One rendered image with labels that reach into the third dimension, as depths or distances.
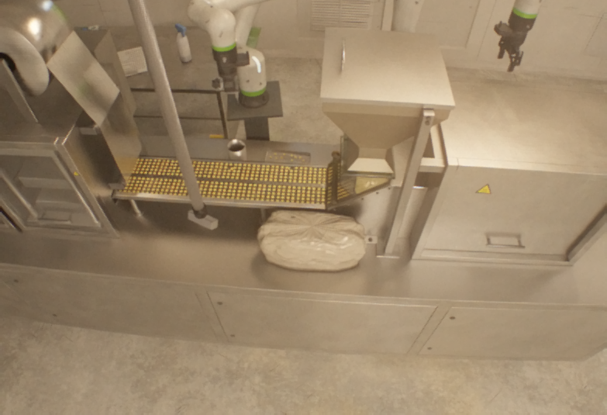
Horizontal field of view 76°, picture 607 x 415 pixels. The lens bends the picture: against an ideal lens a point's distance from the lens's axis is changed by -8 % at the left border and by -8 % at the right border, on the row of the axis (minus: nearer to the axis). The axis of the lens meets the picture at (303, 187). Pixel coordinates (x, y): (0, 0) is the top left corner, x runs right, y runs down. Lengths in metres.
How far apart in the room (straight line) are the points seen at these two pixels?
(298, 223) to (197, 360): 1.13
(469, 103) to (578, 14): 2.87
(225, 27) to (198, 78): 1.12
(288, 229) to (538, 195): 0.84
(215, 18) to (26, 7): 0.59
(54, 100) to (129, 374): 1.45
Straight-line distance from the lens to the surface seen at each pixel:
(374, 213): 1.58
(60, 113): 1.58
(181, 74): 2.72
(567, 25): 4.29
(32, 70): 1.47
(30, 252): 1.98
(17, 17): 1.45
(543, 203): 1.56
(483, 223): 1.58
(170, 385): 2.38
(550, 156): 1.42
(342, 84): 1.16
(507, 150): 1.37
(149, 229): 1.81
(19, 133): 1.59
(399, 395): 2.32
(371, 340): 2.04
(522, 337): 2.13
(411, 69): 1.26
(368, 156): 1.42
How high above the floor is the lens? 2.22
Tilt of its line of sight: 51 degrees down
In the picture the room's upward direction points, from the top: straight up
